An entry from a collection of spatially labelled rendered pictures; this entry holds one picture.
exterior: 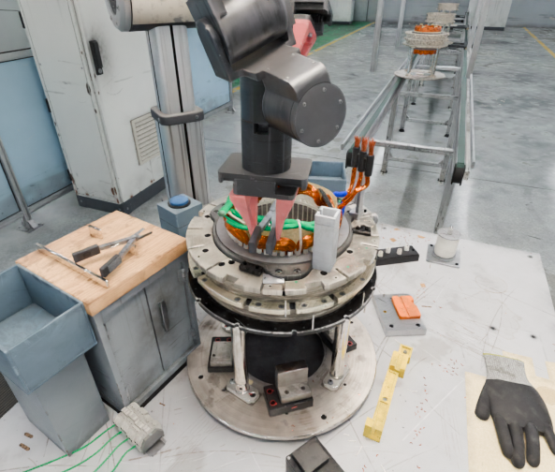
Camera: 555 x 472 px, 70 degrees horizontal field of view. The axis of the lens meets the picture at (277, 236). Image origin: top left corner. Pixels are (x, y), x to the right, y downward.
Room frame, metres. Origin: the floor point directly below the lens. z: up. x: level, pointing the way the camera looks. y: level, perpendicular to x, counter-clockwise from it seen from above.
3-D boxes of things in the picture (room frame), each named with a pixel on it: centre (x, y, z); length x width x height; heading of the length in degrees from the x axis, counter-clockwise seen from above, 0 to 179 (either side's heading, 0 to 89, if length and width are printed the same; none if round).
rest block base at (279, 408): (0.45, -0.02, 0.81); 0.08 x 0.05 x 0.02; 105
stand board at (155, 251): (0.55, 0.29, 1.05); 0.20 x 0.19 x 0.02; 147
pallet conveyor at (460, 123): (6.21, -2.40, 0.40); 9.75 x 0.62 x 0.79; 158
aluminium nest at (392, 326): (0.68, -0.28, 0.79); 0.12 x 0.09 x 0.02; 3
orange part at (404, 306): (0.69, -0.30, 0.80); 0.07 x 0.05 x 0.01; 3
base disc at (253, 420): (0.57, -0.01, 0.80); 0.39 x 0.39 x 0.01
